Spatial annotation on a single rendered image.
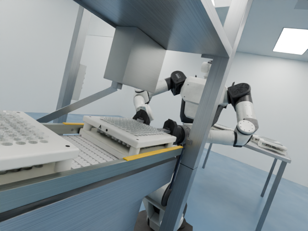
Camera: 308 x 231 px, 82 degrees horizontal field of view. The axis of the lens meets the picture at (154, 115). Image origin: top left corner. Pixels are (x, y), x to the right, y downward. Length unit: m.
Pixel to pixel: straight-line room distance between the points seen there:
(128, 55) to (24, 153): 0.46
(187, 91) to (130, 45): 0.58
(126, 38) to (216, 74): 0.35
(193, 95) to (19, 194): 0.98
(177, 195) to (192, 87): 0.64
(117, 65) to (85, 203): 0.46
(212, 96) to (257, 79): 4.90
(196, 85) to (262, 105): 4.46
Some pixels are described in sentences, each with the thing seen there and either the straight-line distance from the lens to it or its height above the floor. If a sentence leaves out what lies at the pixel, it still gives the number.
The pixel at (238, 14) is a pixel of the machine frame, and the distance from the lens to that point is 0.80.
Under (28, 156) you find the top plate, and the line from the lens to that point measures 0.32.
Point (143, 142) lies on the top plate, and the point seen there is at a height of 0.95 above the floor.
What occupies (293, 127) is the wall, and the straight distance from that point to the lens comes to 5.61.
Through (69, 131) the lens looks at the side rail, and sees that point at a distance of 0.65.
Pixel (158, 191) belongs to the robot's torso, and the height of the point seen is 0.60.
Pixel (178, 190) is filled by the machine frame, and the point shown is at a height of 0.74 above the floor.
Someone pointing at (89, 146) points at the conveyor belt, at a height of 0.89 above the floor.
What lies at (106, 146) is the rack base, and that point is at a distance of 0.56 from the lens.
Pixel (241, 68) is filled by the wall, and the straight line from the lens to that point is 5.65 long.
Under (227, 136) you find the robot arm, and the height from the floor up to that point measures 1.00.
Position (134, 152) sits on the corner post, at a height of 0.93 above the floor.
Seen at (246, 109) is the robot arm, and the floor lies 1.15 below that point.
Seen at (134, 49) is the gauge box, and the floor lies 1.22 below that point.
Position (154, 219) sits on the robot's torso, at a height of 0.33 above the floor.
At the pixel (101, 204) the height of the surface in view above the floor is 0.83.
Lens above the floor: 1.09
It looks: 6 degrees down
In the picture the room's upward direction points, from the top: 16 degrees clockwise
